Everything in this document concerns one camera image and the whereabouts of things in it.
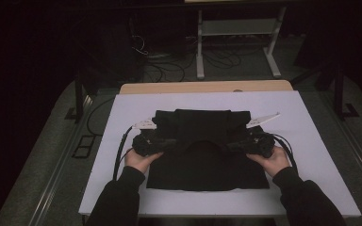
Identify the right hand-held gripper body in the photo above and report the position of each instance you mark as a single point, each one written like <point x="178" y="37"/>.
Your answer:
<point x="259" y="141"/>

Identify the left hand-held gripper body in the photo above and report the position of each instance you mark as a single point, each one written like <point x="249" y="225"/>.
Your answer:
<point x="146" y="141"/>

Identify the black tank top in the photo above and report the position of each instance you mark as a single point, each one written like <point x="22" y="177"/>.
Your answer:
<point x="204" y="157"/>

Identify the person's left hand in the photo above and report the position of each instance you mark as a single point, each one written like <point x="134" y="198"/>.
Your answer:
<point x="138" y="161"/>

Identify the person's right hand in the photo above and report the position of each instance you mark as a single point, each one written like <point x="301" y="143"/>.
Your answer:
<point x="275" y="163"/>

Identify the white table cover board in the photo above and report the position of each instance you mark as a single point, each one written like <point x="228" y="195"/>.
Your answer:
<point x="311" y="175"/>

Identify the black floor socket plate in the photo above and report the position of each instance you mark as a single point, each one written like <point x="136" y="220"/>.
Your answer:
<point x="83" y="146"/>

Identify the black floor stand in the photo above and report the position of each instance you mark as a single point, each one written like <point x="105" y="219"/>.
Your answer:
<point x="79" y="94"/>
<point x="337" y="91"/>

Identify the white metal stand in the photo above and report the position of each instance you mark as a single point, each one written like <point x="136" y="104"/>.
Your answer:
<point x="237" y="28"/>

